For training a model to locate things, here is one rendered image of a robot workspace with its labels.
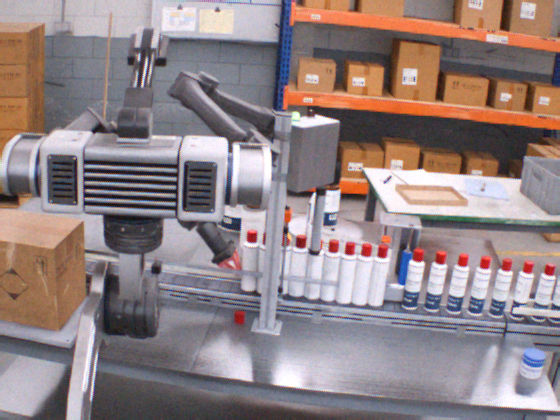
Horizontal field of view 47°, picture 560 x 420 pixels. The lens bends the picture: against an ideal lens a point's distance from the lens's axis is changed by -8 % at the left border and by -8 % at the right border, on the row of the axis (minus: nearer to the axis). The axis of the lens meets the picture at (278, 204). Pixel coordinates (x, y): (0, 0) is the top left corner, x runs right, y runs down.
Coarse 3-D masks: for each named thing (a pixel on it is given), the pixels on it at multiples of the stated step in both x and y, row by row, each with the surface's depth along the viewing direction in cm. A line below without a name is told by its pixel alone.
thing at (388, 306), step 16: (160, 272) 233; (208, 288) 225; (224, 288) 226; (320, 304) 221; (336, 304) 222; (352, 304) 222; (384, 304) 224; (400, 304) 224; (480, 320) 217; (496, 320) 217
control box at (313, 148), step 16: (304, 128) 190; (320, 128) 195; (336, 128) 201; (304, 144) 192; (320, 144) 197; (336, 144) 203; (304, 160) 194; (320, 160) 199; (288, 176) 196; (304, 176) 196; (320, 176) 201
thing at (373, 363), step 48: (96, 240) 266; (192, 240) 275; (432, 240) 295; (480, 240) 299; (0, 336) 191; (192, 336) 205; (240, 336) 207; (288, 336) 210; (336, 336) 212; (384, 336) 213; (432, 336) 215; (480, 336) 216; (240, 384) 185; (288, 384) 184; (336, 384) 186; (384, 384) 187; (432, 384) 188; (480, 384) 189; (528, 384) 189
